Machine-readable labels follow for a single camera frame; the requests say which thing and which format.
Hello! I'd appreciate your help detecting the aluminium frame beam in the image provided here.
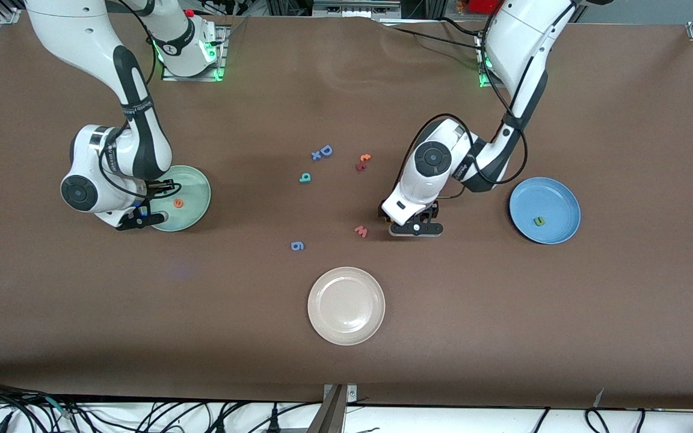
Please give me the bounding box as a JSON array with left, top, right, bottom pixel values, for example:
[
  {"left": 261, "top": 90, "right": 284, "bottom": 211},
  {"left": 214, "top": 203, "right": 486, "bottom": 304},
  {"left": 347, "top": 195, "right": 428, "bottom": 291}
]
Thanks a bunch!
[{"left": 306, "top": 385, "right": 348, "bottom": 433}]

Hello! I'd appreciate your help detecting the blue plate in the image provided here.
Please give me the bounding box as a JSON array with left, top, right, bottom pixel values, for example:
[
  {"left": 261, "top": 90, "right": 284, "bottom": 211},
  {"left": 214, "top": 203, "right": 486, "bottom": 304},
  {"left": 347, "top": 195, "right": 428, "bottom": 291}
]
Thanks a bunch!
[{"left": 508, "top": 176, "right": 582, "bottom": 245}]

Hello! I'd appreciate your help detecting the brown table cover sheet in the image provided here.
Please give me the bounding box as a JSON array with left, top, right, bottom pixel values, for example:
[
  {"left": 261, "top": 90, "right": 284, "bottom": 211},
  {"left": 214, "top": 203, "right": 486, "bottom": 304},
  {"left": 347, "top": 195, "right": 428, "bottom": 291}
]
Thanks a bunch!
[{"left": 0, "top": 11, "right": 693, "bottom": 411}]

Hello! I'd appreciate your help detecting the black cable on table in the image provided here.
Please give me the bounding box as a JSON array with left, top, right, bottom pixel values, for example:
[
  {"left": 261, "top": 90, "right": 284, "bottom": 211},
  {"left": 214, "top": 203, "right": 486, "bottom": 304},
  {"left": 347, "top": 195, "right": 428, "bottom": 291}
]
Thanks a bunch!
[
  {"left": 380, "top": 21, "right": 484, "bottom": 50},
  {"left": 437, "top": 16, "right": 487, "bottom": 37}
]

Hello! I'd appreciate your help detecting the pale green plate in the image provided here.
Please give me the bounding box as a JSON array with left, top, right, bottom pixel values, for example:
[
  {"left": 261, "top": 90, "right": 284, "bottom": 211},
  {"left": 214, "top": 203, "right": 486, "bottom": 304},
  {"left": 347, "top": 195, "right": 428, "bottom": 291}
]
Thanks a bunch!
[{"left": 153, "top": 165, "right": 212, "bottom": 233}]

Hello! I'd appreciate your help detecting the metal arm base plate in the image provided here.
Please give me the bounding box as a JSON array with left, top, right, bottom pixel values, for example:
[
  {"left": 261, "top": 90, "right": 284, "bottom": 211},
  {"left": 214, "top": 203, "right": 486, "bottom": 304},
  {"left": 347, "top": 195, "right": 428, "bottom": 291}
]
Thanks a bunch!
[
  {"left": 478, "top": 36, "right": 507, "bottom": 90},
  {"left": 161, "top": 24, "right": 230, "bottom": 82}
]

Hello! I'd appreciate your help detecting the metal bracket plate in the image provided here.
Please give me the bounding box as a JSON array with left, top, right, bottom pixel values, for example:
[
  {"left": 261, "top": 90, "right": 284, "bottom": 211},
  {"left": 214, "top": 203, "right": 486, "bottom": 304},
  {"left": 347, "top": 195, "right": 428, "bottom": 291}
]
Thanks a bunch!
[{"left": 322, "top": 384, "right": 358, "bottom": 404}]

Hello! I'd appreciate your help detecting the grey equipment box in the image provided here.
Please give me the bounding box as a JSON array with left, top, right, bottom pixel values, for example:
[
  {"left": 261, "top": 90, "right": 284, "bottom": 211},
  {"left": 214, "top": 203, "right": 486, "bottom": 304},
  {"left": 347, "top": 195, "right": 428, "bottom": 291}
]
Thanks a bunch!
[{"left": 312, "top": 0, "right": 402, "bottom": 19}]

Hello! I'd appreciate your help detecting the red background object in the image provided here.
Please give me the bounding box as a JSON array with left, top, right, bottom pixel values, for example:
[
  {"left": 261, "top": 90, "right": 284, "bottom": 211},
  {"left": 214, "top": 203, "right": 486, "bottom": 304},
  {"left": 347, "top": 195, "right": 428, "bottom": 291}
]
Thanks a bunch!
[{"left": 458, "top": 0, "right": 501, "bottom": 14}]

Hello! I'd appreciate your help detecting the beige plate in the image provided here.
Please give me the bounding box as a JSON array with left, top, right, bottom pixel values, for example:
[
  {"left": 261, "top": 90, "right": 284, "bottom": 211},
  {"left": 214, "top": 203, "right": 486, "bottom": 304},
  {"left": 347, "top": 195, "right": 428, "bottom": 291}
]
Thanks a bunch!
[{"left": 307, "top": 266, "right": 386, "bottom": 346}]

